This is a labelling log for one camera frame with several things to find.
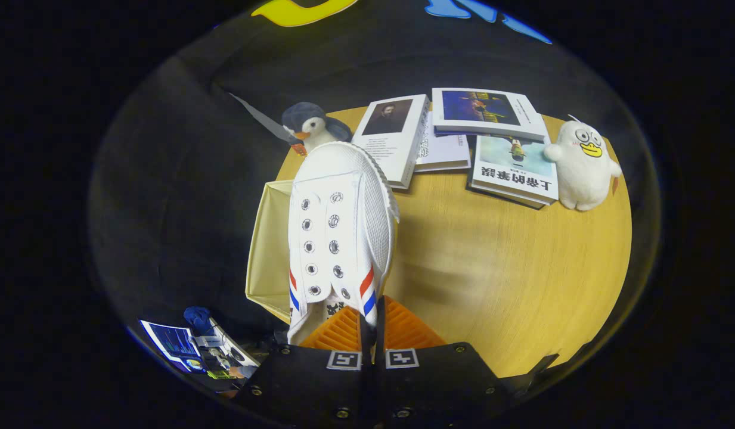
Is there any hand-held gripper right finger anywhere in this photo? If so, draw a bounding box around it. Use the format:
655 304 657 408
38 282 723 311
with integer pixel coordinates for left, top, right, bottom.
376 296 505 429

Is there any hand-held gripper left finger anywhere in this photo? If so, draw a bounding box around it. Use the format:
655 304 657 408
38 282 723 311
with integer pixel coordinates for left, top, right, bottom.
233 304 373 429

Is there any white striped canvas shoe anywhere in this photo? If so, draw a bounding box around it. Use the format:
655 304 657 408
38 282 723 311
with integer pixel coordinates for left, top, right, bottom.
286 141 401 346

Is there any beige fabric storage box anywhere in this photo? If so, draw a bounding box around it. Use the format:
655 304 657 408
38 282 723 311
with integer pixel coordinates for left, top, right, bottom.
245 179 296 325

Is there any small blue object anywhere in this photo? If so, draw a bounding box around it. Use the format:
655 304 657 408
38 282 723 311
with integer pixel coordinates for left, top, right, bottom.
184 306 214 335

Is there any blue lit screen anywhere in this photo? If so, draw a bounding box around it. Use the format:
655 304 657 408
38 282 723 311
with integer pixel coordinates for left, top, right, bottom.
139 320 201 373

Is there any plain white book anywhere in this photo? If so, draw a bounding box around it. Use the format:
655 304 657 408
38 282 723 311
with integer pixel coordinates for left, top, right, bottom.
415 110 472 173

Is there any white book with portrait cover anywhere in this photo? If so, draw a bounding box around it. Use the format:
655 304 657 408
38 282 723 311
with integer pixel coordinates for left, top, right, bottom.
351 94 432 190

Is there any book with pale teal cover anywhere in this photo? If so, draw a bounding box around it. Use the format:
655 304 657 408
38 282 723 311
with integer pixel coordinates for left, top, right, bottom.
466 134 560 210

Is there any grey penguin plush toy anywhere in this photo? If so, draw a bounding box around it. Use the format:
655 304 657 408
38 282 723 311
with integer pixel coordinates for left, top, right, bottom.
281 102 353 157

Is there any book with blue picture cover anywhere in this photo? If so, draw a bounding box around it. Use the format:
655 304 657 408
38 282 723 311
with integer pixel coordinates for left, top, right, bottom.
431 88 548 142

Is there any white duck plush toy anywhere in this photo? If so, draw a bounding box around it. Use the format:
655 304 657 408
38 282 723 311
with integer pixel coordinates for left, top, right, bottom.
543 116 623 212

